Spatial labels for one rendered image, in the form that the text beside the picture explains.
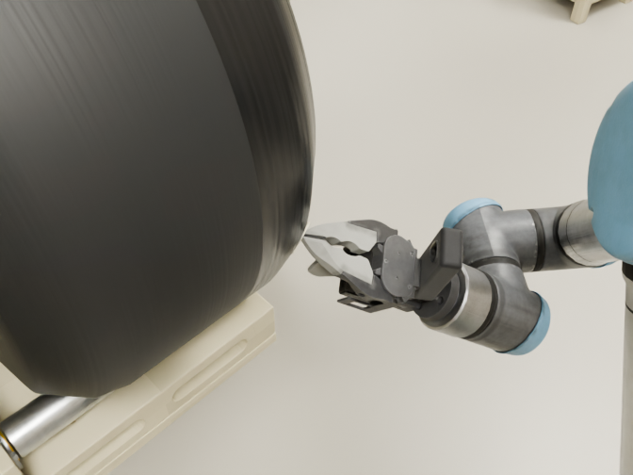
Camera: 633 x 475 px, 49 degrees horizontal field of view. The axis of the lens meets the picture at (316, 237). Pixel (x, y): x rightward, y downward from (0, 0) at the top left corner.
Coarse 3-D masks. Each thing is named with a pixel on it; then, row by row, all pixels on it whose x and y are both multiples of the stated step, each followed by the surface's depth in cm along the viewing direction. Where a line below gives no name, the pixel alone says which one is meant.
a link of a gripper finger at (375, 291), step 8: (344, 272) 75; (344, 280) 76; (352, 280) 75; (360, 280) 76; (376, 280) 77; (352, 288) 76; (360, 288) 76; (368, 288) 76; (376, 288) 77; (360, 296) 77; (368, 296) 76; (376, 296) 77; (384, 296) 78; (392, 296) 78
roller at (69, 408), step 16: (48, 400) 76; (64, 400) 76; (80, 400) 77; (96, 400) 78; (16, 416) 74; (32, 416) 74; (48, 416) 75; (64, 416) 76; (0, 432) 73; (16, 432) 73; (32, 432) 74; (48, 432) 75; (16, 448) 73; (32, 448) 75
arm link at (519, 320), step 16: (496, 272) 91; (512, 272) 91; (496, 288) 86; (512, 288) 89; (528, 288) 92; (496, 304) 85; (512, 304) 87; (528, 304) 89; (544, 304) 91; (496, 320) 86; (512, 320) 87; (528, 320) 88; (544, 320) 90; (480, 336) 87; (496, 336) 87; (512, 336) 88; (528, 336) 89; (544, 336) 90; (512, 352) 91
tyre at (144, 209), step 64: (0, 0) 40; (64, 0) 42; (128, 0) 44; (192, 0) 47; (256, 0) 50; (0, 64) 40; (64, 64) 42; (128, 64) 44; (192, 64) 47; (256, 64) 50; (0, 128) 41; (64, 128) 43; (128, 128) 45; (192, 128) 48; (256, 128) 52; (0, 192) 42; (64, 192) 44; (128, 192) 46; (192, 192) 50; (256, 192) 55; (0, 256) 45; (64, 256) 45; (128, 256) 48; (192, 256) 53; (256, 256) 60; (0, 320) 50; (64, 320) 49; (128, 320) 52; (192, 320) 60; (64, 384) 58; (128, 384) 64
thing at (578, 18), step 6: (576, 0) 292; (582, 0) 290; (588, 0) 290; (594, 0) 293; (624, 0) 308; (630, 0) 309; (576, 6) 293; (582, 6) 291; (588, 6) 292; (576, 12) 295; (582, 12) 293; (588, 12) 296; (570, 18) 299; (576, 18) 296; (582, 18) 296
